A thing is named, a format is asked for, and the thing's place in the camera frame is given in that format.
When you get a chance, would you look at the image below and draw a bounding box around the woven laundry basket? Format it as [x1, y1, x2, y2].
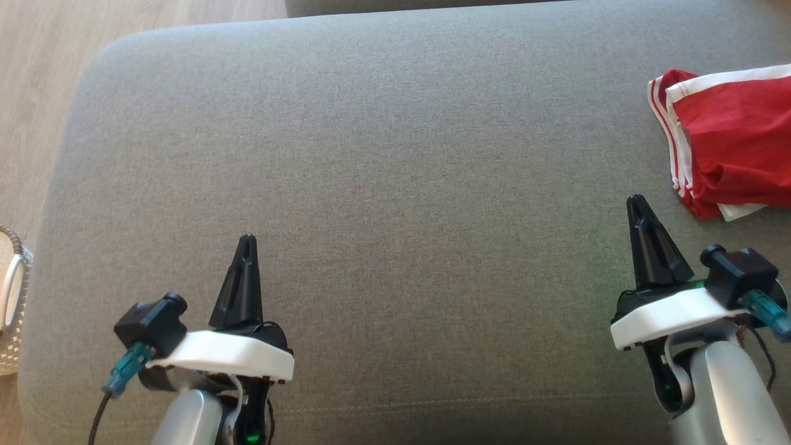
[0, 225, 35, 378]

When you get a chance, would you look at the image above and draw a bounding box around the teal-plug right camera cable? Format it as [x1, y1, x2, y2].
[738, 289, 791, 342]

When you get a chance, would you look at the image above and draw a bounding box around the teal-plug left camera cable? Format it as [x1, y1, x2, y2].
[87, 342, 156, 445]

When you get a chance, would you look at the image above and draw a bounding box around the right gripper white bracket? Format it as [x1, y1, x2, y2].
[610, 194, 743, 414]

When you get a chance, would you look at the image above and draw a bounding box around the red white-sleeved jersey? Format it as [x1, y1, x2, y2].
[647, 68, 770, 222]

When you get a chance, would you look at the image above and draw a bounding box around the teal-plug camera cable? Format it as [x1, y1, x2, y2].
[738, 289, 791, 342]
[87, 342, 156, 445]

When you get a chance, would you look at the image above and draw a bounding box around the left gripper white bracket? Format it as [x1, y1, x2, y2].
[145, 234, 295, 445]

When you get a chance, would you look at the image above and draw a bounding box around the grey fabric sofa seat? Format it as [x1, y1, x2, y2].
[19, 0, 791, 445]

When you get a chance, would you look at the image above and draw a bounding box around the grey sofa cushion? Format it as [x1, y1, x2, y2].
[284, 0, 575, 18]

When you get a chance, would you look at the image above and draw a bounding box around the red shorts white side band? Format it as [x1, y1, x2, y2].
[666, 64, 791, 210]

